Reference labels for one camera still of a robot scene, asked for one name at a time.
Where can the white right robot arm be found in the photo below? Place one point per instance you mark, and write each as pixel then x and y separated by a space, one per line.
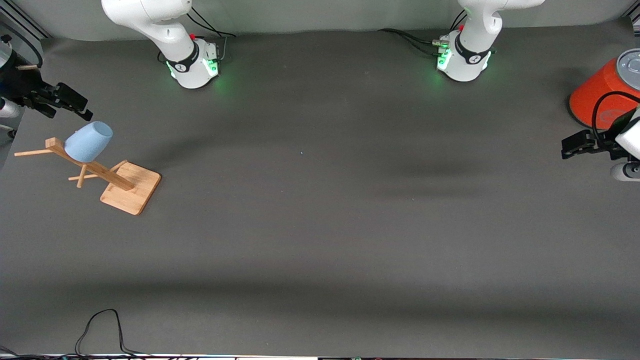
pixel 165 30

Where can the light blue cup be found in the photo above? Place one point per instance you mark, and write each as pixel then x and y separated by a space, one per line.
pixel 87 142

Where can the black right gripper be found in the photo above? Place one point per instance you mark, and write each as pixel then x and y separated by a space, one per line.
pixel 19 84

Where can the wooden cup stand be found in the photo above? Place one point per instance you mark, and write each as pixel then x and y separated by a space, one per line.
pixel 125 187

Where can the orange cylinder with grey lid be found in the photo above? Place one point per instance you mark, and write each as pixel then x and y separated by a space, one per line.
pixel 600 95

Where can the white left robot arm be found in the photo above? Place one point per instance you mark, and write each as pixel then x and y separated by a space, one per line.
pixel 475 30

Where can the small white black-tipped rod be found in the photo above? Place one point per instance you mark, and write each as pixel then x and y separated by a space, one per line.
pixel 6 129

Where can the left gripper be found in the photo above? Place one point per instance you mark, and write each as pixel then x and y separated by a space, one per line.
pixel 603 140

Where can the aluminium frame rail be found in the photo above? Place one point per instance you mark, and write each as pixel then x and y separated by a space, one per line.
pixel 22 17
pixel 635 20

